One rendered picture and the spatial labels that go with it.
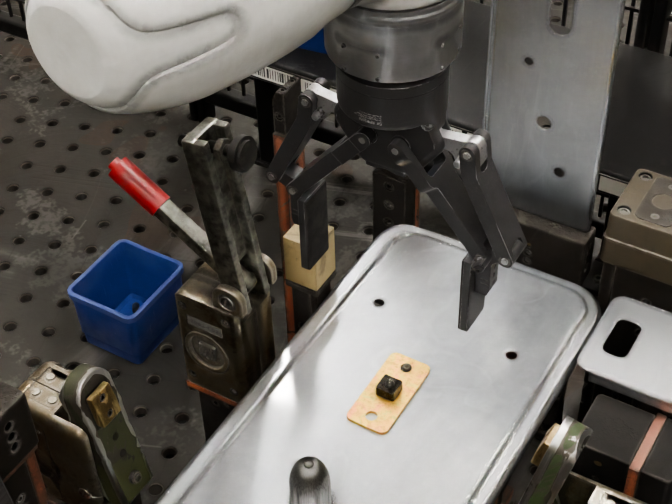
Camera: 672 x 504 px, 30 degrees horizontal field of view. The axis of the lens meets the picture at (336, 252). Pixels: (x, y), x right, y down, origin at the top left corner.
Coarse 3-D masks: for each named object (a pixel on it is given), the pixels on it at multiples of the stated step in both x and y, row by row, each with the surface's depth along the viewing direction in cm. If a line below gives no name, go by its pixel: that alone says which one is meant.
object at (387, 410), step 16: (384, 368) 106; (400, 368) 107; (416, 368) 106; (368, 384) 105; (384, 384) 104; (400, 384) 104; (416, 384) 105; (368, 400) 104; (384, 400) 104; (400, 400) 104; (352, 416) 103; (384, 416) 102; (384, 432) 101
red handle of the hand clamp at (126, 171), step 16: (128, 160) 105; (112, 176) 105; (128, 176) 104; (144, 176) 105; (128, 192) 105; (144, 192) 104; (160, 192) 105; (144, 208) 105; (160, 208) 105; (176, 208) 105; (176, 224) 105; (192, 224) 105; (192, 240) 105; (208, 256) 105
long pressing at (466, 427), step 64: (384, 256) 117; (448, 256) 117; (320, 320) 111; (384, 320) 111; (448, 320) 111; (512, 320) 110; (576, 320) 110; (256, 384) 105; (320, 384) 106; (448, 384) 105; (512, 384) 105; (256, 448) 101; (320, 448) 101; (384, 448) 100; (448, 448) 100; (512, 448) 101
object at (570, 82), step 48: (528, 0) 106; (576, 0) 104; (624, 0) 101; (528, 48) 109; (576, 48) 107; (528, 96) 112; (576, 96) 110; (528, 144) 116; (576, 144) 113; (528, 192) 119; (576, 192) 116
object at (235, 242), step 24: (216, 120) 97; (192, 144) 95; (216, 144) 96; (240, 144) 95; (192, 168) 97; (216, 168) 99; (240, 168) 95; (216, 192) 98; (240, 192) 101; (216, 216) 99; (240, 216) 102; (216, 240) 101; (240, 240) 104; (216, 264) 103; (240, 288) 104; (264, 288) 107
